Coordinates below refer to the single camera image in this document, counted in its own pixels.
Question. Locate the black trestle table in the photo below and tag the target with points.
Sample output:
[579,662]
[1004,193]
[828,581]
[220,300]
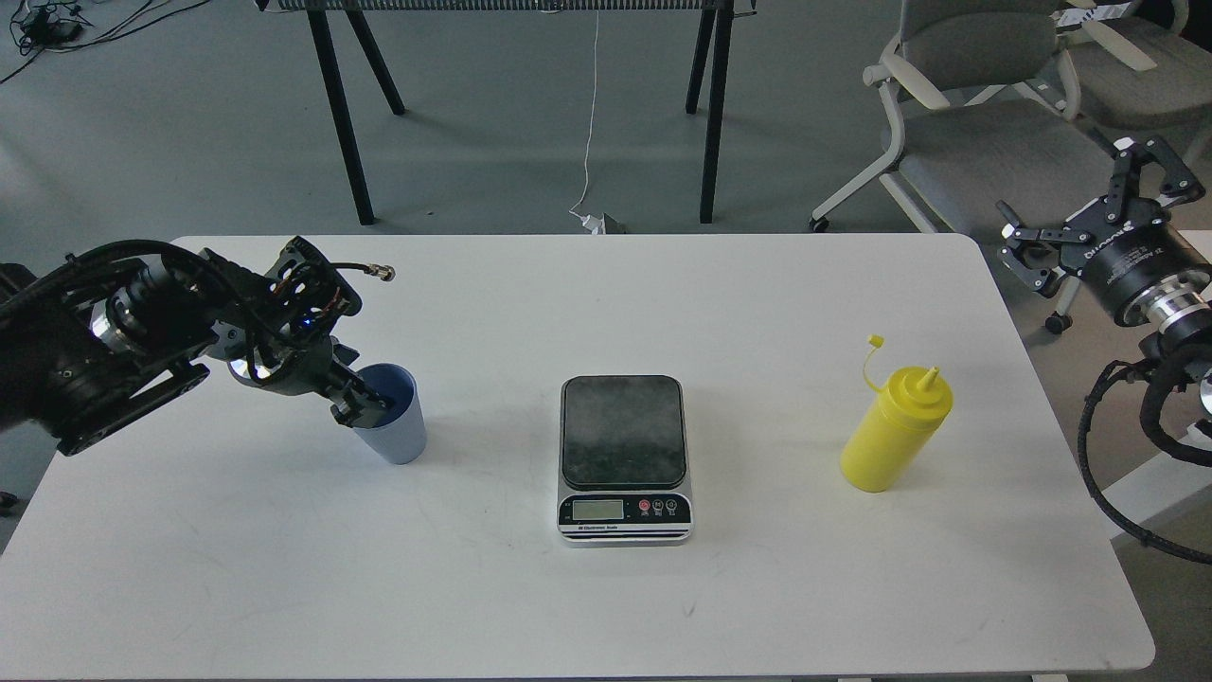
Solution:
[548,62]

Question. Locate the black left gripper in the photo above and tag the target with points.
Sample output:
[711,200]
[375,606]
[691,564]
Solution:
[275,332]

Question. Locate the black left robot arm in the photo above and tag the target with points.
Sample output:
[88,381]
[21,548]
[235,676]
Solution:
[119,331]

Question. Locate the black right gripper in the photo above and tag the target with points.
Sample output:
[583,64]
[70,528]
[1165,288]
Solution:
[1120,246]

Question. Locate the yellow squeeze bottle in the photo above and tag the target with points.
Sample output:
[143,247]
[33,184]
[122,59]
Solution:
[906,411]

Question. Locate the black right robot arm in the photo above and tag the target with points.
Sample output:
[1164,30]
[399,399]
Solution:
[1173,359]

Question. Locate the white side table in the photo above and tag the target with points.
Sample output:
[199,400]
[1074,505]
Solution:
[1163,487]

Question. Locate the grey office chair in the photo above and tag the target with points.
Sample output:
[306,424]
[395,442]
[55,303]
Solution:
[980,99]
[1137,72]

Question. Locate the blue plastic cup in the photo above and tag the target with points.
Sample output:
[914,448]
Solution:
[400,435]

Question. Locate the digital kitchen scale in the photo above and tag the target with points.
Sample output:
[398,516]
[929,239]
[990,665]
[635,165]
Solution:
[623,477]

